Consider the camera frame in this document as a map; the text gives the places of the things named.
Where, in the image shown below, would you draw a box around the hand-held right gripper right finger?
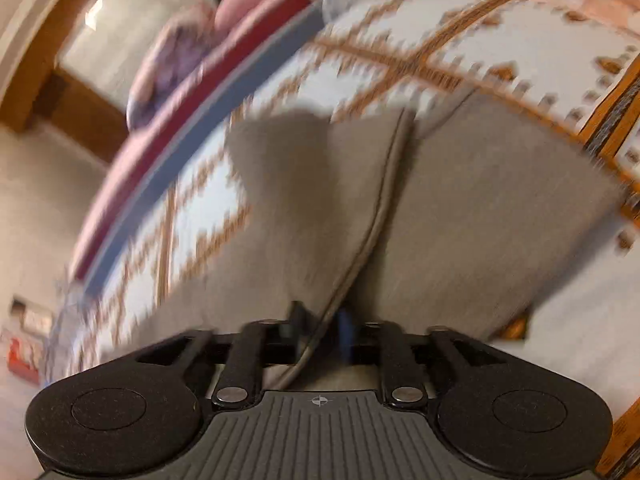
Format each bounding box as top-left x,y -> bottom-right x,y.
337,310 -> 501,408

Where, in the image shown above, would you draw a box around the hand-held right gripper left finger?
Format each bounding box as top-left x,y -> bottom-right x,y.
135,301 -> 308,408

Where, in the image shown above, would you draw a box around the grey pants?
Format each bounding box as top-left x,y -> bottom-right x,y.
135,105 -> 631,391

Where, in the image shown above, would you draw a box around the small white box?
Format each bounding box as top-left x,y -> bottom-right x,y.
11,297 -> 55,335

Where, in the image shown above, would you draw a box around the red box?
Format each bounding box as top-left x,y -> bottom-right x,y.
6,334 -> 42,387

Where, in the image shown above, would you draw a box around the purple floral folded quilt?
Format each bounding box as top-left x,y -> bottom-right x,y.
125,0 -> 228,131

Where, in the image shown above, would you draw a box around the dark red sheet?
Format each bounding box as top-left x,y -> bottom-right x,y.
70,0 -> 316,281

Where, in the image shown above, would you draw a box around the white orange patterned bedsheet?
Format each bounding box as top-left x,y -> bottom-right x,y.
50,0 -> 640,480

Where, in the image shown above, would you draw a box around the pink blanket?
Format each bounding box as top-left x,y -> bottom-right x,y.
67,0 -> 301,276

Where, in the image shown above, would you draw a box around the wooden door frame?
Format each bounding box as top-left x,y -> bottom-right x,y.
0,0 -> 131,163

